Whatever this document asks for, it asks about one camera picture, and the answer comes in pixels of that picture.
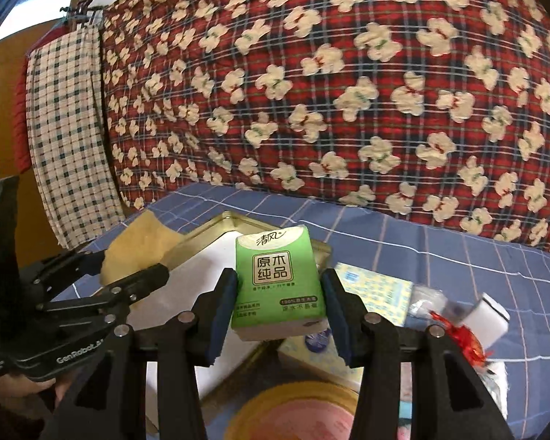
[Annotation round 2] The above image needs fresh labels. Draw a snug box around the brown wooden panel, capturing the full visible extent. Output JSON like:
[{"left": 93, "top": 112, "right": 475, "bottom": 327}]
[{"left": 0, "top": 41, "right": 74, "bottom": 267}]

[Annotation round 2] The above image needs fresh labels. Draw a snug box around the green tissue pack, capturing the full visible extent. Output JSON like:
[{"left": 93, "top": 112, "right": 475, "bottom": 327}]
[{"left": 230, "top": 224, "right": 331, "bottom": 342}]

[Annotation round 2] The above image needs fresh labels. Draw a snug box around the round wooden coaster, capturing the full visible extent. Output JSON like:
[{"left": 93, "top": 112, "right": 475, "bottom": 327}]
[{"left": 224, "top": 380, "right": 360, "bottom": 440}]

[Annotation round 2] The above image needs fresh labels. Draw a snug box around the clear plastic bag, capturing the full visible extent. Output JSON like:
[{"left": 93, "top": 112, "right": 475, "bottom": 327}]
[{"left": 479, "top": 360, "right": 509, "bottom": 418}]

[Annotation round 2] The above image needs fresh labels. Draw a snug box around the tan cloth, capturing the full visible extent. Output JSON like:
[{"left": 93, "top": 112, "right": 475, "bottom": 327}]
[{"left": 100, "top": 211, "right": 186, "bottom": 287}]

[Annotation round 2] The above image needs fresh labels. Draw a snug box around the blue checked bed sheet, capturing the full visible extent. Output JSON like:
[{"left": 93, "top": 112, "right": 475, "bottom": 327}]
[{"left": 55, "top": 183, "right": 550, "bottom": 440}]

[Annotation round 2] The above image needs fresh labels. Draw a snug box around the white green checked cloth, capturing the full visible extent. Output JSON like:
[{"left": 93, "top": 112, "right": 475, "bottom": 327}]
[{"left": 25, "top": 25, "right": 127, "bottom": 249}]

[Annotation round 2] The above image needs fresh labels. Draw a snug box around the black clothes hanger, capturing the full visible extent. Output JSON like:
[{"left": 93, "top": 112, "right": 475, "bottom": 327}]
[{"left": 59, "top": 0, "right": 106, "bottom": 26}]

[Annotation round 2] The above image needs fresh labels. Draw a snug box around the red gold pouch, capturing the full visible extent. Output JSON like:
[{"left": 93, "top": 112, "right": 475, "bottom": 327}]
[{"left": 428, "top": 309, "right": 496, "bottom": 372}]

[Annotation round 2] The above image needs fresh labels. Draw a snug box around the window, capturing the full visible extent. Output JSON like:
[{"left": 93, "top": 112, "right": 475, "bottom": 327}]
[{"left": 0, "top": 0, "right": 81, "bottom": 47}]

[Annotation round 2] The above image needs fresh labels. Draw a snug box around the red plaid bear blanket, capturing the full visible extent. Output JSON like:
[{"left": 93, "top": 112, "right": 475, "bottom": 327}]
[{"left": 98, "top": 0, "right": 550, "bottom": 257}]

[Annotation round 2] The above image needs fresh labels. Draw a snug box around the gold tin box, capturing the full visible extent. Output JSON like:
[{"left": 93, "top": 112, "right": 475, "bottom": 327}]
[{"left": 128, "top": 211, "right": 333, "bottom": 436}]

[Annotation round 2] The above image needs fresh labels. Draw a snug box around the yellow dotted tissue pack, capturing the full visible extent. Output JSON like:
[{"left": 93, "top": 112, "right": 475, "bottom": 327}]
[{"left": 277, "top": 261, "right": 414, "bottom": 381}]

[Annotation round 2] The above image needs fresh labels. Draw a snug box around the white box liner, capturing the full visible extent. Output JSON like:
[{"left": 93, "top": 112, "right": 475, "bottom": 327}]
[{"left": 128, "top": 238, "right": 257, "bottom": 434}]

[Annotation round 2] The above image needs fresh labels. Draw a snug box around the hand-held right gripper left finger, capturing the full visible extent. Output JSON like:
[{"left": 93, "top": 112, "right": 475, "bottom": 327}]
[{"left": 41, "top": 268, "right": 239, "bottom": 440}]

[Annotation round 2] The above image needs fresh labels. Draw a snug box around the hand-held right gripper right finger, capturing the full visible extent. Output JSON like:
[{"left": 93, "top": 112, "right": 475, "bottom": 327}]
[{"left": 318, "top": 268, "right": 516, "bottom": 440}]

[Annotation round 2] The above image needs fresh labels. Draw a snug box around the white sponge block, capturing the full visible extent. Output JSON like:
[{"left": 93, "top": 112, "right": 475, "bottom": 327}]
[{"left": 465, "top": 292, "right": 509, "bottom": 349}]

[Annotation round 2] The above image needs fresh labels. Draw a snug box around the person's left hand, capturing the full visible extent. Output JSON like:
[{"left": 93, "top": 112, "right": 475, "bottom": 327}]
[{"left": 0, "top": 370, "right": 72, "bottom": 440}]

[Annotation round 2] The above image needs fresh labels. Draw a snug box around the clear plastic packet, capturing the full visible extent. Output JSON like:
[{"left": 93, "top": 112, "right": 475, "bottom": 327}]
[{"left": 410, "top": 282, "right": 450, "bottom": 319}]

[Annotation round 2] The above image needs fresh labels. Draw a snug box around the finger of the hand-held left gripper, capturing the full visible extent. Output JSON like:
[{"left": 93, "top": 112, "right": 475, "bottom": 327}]
[
  {"left": 18, "top": 248, "right": 108, "bottom": 303},
  {"left": 37, "top": 263, "right": 171, "bottom": 331}
]

